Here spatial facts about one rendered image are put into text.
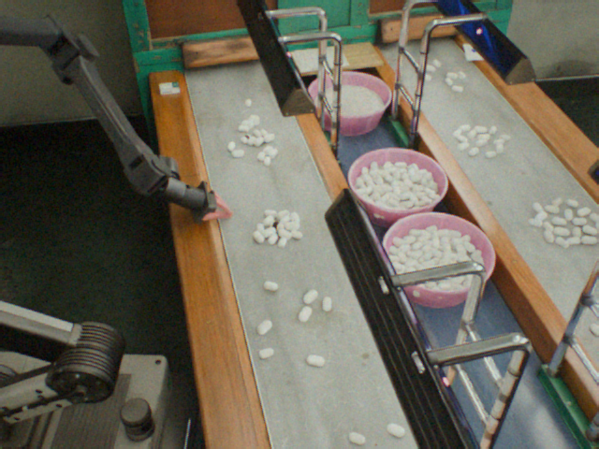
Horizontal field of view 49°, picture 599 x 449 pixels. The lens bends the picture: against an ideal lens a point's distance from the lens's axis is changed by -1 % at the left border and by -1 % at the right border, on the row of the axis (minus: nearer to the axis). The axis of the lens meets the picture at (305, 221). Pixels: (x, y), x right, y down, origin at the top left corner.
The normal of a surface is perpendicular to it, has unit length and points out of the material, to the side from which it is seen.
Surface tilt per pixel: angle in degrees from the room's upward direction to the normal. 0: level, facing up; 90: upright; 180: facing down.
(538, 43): 90
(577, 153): 0
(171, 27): 90
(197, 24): 90
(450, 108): 0
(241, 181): 0
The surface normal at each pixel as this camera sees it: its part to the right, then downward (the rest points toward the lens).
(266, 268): 0.00, -0.73
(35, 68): 0.15, 0.67
